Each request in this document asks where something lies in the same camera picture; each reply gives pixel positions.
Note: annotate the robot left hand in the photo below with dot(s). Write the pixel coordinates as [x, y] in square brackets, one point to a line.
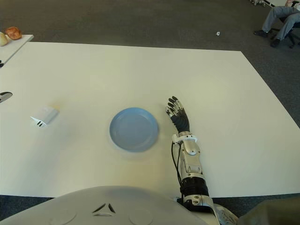
[4, 96]

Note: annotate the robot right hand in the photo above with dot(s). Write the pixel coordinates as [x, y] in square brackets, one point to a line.
[180, 119]

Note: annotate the white charger block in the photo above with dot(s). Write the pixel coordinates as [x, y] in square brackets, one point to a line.
[47, 116]

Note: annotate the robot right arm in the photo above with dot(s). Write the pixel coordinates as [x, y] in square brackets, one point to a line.
[193, 164]

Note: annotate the white side table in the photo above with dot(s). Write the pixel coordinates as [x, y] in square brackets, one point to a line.
[11, 50]

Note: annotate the blue round plate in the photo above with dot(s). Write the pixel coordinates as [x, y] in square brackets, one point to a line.
[133, 130]

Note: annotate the pale round fruit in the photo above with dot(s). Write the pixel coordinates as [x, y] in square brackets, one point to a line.
[3, 39]

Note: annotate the red-brown round bread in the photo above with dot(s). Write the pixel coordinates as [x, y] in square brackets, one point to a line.
[13, 32]

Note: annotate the grey robot torso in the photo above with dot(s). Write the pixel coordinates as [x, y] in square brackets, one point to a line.
[105, 206]

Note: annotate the black office chair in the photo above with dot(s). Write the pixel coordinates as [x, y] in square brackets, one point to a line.
[291, 37]

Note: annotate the seated person in jeans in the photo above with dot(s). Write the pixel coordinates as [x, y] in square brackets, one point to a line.
[274, 16]

